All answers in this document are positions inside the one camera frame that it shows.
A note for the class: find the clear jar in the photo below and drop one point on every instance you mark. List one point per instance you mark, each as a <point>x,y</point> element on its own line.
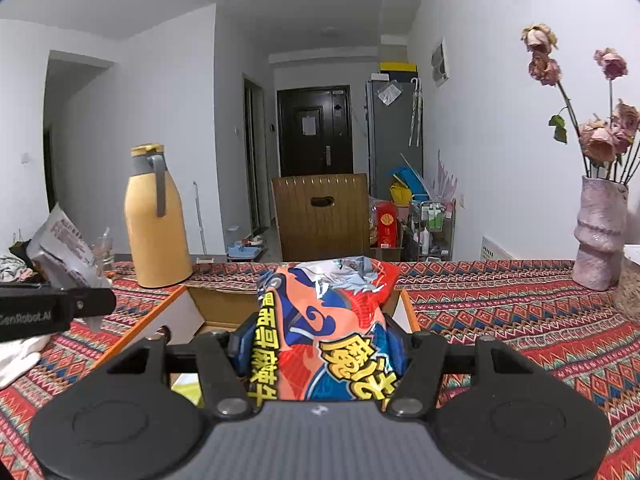
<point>629,285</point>

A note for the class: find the white door notice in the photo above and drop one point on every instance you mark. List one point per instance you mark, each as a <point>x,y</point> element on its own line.
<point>309,126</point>

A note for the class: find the glass cup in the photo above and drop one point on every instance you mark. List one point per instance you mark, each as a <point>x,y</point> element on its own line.
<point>105,255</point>

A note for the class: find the white wall heater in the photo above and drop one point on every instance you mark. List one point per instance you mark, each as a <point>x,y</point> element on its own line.
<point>497,249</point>

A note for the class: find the wooden chair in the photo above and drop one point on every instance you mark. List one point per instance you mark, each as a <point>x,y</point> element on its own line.
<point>300,230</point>

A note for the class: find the white folded umbrella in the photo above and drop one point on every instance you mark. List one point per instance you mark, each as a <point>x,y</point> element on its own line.
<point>415,110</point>

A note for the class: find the white wall panel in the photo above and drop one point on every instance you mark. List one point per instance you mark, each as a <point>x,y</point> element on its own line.
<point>440,62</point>

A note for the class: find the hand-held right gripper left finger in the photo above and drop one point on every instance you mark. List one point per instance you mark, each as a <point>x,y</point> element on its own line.
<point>242,350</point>

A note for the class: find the dried pink roses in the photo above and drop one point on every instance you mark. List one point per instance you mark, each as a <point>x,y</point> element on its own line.
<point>600,142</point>

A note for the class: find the dark entrance door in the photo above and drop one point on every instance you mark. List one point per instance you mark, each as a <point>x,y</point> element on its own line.
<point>290,150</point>

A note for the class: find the yellow bag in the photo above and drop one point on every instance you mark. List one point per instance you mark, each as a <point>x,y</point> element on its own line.
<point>399,194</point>

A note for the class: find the orange cardboard box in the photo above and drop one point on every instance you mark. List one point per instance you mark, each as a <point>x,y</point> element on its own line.
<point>220,305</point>

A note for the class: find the clear plastic pouch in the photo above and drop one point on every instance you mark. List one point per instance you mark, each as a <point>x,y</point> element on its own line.
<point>390,94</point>

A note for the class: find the grey snack bag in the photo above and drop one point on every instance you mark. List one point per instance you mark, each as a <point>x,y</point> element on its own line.
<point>60,250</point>

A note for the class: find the white glove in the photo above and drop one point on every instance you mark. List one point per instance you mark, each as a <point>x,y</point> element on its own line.
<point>17,360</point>

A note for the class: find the blue plastic tray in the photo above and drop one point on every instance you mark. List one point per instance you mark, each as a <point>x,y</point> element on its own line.
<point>245,251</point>

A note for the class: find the pink translucent umbrella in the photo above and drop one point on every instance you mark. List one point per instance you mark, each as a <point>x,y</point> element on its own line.
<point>445,180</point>

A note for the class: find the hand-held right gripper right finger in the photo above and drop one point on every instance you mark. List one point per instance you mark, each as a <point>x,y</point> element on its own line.
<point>400,345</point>

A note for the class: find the yellow thermos jug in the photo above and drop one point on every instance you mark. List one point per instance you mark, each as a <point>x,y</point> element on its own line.
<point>155,230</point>

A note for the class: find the metal rack cart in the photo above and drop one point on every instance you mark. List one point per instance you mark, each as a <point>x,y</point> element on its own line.
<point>432,230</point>

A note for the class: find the yellow box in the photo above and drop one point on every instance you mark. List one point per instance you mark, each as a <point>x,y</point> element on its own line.
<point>398,67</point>

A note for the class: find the patterned tablecloth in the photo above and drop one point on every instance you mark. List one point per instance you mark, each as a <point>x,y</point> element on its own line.
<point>500,300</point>

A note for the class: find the red gift box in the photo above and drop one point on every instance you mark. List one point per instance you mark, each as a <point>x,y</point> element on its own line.
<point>387,225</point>

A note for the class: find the pink ceramic vase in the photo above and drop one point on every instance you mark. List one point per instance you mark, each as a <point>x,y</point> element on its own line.
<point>600,240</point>

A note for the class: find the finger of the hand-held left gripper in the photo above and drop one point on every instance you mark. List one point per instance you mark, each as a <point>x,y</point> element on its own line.
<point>92,302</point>

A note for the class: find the blue plastic board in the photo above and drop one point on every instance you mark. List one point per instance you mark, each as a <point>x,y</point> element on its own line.
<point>407,175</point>

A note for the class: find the orange blue snack bag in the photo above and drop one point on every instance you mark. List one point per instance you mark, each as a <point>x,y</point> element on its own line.
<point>325,320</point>

